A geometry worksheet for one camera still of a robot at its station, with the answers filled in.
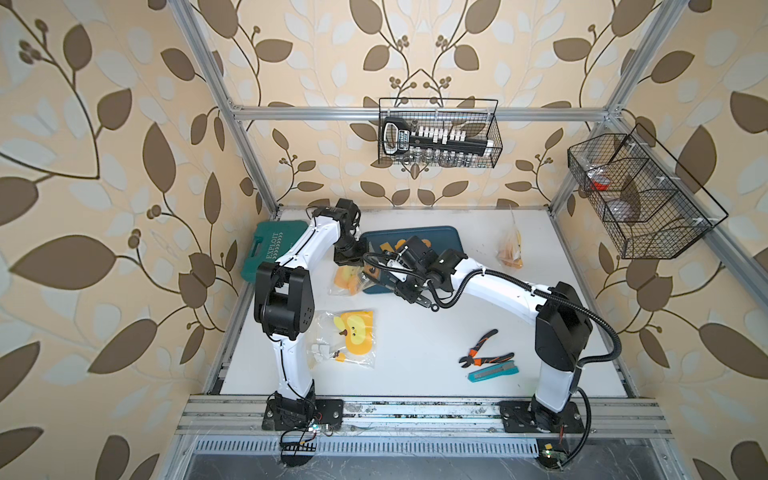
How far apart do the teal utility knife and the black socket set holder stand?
606 millimetres

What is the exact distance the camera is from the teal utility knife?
822 millimetres

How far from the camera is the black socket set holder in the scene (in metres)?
0.84
